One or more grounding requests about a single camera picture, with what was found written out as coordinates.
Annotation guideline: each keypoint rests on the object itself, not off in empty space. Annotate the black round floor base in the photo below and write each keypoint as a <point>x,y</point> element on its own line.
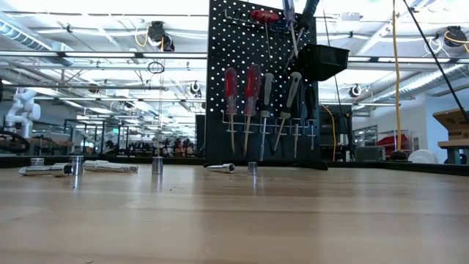
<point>398,155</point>

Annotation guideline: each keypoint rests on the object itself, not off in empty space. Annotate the grey equipment box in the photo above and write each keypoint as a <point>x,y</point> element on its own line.
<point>370,154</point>

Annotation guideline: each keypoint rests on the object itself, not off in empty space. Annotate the long chrome socket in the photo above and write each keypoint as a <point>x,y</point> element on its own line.
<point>44,169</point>
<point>110,167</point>

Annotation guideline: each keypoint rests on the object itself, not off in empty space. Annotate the chrome screwdriver holder rail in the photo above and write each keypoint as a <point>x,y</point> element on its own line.
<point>240,123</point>

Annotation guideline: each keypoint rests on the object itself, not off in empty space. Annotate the background wooden workbench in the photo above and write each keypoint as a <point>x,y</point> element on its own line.
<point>47,141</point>

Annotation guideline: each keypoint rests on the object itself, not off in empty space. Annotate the black background cabinet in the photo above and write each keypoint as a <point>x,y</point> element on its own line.
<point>337,128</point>

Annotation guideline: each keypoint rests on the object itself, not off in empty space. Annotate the black aluminium table frame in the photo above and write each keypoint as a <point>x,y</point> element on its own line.
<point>403,166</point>

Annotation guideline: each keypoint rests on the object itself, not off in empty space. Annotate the brown cardboard box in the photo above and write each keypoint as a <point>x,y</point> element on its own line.
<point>452,122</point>

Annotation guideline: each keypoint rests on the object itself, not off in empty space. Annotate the black plastic pegboard bin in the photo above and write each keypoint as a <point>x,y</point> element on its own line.
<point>322,62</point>

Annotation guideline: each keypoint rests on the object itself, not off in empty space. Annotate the red storage bin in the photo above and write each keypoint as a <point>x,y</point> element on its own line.
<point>392,142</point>

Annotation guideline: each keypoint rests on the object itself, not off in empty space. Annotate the chrome socket extension bar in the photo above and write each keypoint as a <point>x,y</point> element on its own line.
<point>221,168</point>

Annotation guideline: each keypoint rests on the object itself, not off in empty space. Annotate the large red clear Husky screwdriver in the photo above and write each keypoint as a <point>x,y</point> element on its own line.
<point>253,88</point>

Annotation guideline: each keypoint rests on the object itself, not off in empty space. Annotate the wooden side table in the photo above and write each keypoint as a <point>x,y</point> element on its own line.
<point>454,144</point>

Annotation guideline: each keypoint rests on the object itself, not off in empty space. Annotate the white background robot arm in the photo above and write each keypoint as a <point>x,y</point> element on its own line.
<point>22,110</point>

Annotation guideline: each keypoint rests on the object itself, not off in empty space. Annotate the grey black nut driver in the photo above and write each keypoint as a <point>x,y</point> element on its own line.
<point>293,88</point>
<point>267,91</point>

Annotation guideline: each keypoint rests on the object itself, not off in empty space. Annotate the black metal pegboard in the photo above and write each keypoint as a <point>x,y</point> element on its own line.
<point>220,150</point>

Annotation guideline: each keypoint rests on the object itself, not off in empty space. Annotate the small round ceiling reel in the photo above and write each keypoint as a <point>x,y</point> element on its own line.
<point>195,88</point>
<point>354,91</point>

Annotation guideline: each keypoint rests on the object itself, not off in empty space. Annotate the small red clear Husky screwdriver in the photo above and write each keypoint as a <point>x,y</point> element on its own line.
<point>231,88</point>

